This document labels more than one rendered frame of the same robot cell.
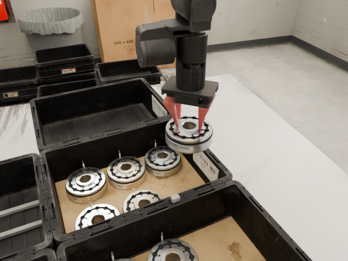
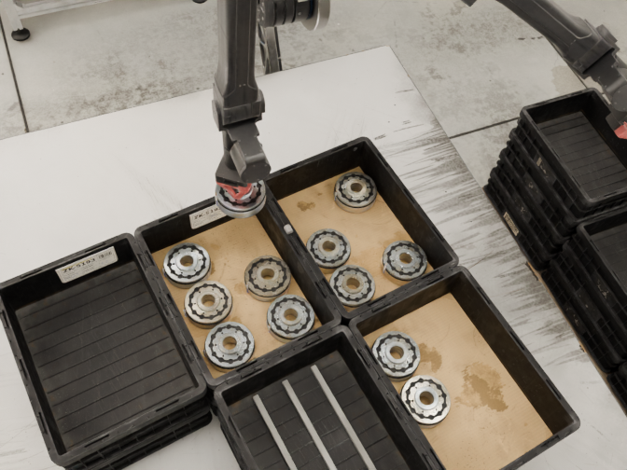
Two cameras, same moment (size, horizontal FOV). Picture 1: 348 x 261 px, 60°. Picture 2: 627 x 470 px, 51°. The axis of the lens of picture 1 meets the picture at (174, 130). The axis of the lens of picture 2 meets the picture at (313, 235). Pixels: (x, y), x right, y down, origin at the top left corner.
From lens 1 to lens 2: 1.18 m
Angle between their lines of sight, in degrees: 66
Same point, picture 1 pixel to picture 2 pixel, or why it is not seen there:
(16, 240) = (307, 402)
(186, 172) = (203, 241)
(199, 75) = not seen: hidden behind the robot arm
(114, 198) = (245, 315)
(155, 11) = not seen: outside the picture
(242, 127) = (48, 187)
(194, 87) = not seen: hidden behind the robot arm
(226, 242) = (297, 212)
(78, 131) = (98, 397)
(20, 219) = (280, 411)
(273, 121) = (38, 145)
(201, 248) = (305, 231)
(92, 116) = (49, 387)
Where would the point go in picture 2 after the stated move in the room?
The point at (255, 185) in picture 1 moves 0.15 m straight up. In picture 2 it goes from (177, 192) to (171, 158)
